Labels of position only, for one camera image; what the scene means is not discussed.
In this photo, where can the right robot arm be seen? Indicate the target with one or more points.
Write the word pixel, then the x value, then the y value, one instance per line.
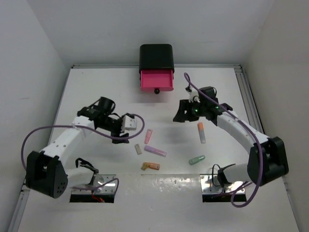
pixel 267 156

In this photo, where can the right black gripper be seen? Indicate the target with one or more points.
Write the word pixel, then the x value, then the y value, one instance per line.
pixel 181 117

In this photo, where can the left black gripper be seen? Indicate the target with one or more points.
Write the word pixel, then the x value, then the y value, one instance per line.
pixel 116 134

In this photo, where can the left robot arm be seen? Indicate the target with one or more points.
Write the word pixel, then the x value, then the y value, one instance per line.
pixel 45 171

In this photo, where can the green highlighter pen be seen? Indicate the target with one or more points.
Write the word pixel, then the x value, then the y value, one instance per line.
pixel 196 160

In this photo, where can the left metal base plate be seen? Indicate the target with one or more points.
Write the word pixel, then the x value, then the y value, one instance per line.
pixel 103 184

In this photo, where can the pink top drawer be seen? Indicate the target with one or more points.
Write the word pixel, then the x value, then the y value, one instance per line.
pixel 156 81

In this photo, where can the orange highlighter pen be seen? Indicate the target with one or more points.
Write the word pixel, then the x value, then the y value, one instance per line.
pixel 153 166

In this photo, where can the black drawer cabinet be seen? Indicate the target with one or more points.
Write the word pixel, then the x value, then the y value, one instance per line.
pixel 156 57

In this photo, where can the orange cap white highlighter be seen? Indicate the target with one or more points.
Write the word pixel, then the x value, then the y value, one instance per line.
pixel 201 132

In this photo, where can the metal base plate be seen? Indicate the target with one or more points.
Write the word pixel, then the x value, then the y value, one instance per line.
pixel 209 189
pixel 103 184

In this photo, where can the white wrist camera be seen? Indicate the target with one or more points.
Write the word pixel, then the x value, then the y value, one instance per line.
pixel 193 95
pixel 128 123

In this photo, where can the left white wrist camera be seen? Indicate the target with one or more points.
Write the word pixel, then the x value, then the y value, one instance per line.
pixel 128 123

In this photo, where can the pink highlighter pen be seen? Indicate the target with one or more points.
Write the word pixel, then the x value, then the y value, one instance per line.
pixel 148 136

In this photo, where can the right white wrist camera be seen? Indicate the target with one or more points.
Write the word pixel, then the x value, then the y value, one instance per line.
pixel 193 95

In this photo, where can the purple pink highlighter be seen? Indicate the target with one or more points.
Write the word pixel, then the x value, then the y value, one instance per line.
pixel 155 151

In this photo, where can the grey beige eraser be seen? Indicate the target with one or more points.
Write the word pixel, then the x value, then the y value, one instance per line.
pixel 138 149

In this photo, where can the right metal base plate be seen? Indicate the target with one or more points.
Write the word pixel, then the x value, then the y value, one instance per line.
pixel 209 189

